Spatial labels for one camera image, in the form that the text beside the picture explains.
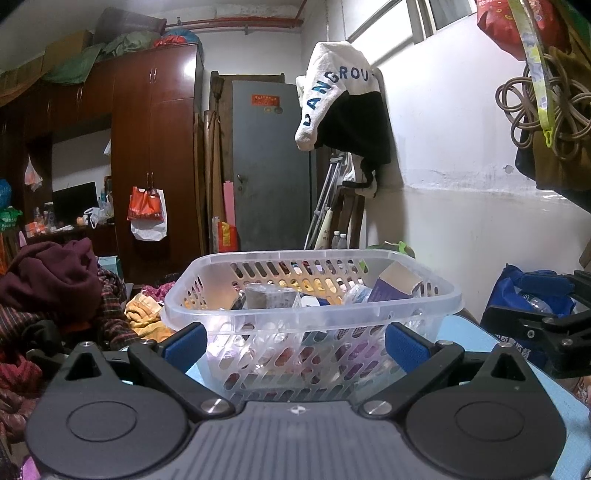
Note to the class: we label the olive hanging bag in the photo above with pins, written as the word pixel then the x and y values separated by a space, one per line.
pixel 568 170

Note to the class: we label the clear water bottle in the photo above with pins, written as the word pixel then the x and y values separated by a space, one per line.
pixel 335 241
pixel 343 242

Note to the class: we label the plaid cloth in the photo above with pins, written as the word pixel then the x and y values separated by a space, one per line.
pixel 113 300

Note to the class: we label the teal box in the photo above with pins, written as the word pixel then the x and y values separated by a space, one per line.
pixel 111 266

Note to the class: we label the pink plastic bag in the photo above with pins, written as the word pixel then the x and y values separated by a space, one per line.
pixel 32 175

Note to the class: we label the red pipe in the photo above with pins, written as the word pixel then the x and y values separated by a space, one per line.
pixel 240 21

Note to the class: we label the brown cardboard box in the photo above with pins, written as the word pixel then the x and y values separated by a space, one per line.
pixel 64 48

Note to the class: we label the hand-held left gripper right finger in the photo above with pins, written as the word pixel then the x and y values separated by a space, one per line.
pixel 406 347

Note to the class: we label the blue plastic bag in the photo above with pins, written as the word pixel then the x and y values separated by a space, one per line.
pixel 4 194

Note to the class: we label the red hanging bag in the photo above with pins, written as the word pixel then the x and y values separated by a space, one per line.
pixel 498 23

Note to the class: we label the pink roll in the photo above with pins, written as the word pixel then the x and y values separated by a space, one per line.
pixel 229 203

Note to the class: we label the white and black jacket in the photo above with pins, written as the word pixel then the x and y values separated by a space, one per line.
pixel 332 83

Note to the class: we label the clear packet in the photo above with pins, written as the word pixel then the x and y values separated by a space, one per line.
pixel 356 294

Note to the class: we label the silver packet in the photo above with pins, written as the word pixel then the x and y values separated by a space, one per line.
pixel 270 296

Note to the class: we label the brown wooden wardrobe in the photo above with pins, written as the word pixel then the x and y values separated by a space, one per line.
pixel 152 138

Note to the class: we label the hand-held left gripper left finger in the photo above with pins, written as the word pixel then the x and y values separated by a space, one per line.
pixel 184 345

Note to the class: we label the orange and white plastic bag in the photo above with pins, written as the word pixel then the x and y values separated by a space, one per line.
pixel 147 212

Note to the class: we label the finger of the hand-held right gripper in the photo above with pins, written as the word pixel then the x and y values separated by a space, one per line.
pixel 549 282
pixel 563 344

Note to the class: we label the metal rod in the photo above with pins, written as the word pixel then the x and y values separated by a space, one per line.
pixel 374 21

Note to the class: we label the white and blue box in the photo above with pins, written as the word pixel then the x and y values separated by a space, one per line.
pixel 314 301

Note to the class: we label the wooden planks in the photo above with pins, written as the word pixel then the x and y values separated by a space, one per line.
pixel 212 161

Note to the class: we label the yellow cloth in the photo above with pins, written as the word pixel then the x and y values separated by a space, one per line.
pixel 145 318

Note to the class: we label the grey door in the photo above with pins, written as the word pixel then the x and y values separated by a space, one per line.
pixel 272 175

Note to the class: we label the green cloth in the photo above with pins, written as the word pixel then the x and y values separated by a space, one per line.
pixel 78 64

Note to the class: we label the window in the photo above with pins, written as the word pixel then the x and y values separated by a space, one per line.
pixel 443 14

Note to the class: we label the dark suitcase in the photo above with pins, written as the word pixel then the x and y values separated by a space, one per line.
pixel 129 23

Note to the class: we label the metal crutches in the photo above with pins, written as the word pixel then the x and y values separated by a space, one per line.
pixel 323 207

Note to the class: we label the black monitor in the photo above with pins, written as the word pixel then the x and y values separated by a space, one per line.
pixel 74 203

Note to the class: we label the clear plastic basket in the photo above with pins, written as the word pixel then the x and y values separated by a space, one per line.
pixel 286 341

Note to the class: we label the red packet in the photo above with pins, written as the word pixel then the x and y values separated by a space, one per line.
pixel 227 237

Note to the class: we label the purple box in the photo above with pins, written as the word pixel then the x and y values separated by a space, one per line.
pixel 395 279

